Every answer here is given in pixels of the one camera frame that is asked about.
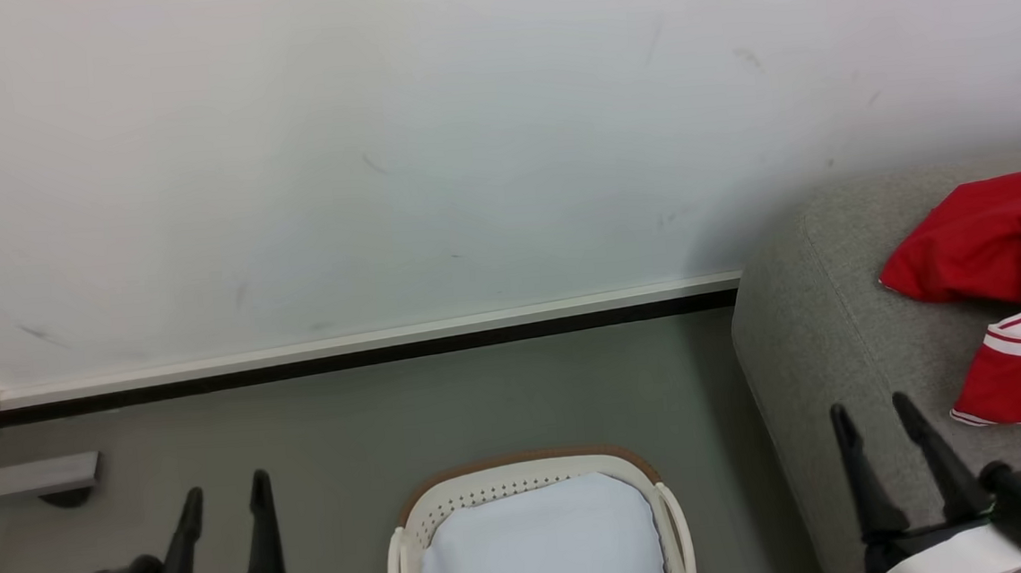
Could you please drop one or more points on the red clothing with white stripes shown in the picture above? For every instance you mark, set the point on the red clothing with white stripes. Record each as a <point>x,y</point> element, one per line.
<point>1002,243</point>

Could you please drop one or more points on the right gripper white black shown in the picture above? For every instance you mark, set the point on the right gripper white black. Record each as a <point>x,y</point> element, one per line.
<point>942,553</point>

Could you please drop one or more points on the white wall baseboard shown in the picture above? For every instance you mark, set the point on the white wall baseboard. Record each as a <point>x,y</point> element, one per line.
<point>371,341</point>

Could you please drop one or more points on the white basket liner cushion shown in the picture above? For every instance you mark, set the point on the white basket liner cushion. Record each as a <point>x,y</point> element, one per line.
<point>542,545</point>

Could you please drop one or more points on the grey fabric sofa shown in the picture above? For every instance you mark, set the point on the grey fabric sofa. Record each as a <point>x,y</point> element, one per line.
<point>838,344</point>

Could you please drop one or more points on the white plastic laundry basket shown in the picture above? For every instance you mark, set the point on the white plastic laundry basket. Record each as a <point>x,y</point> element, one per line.
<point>524,474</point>

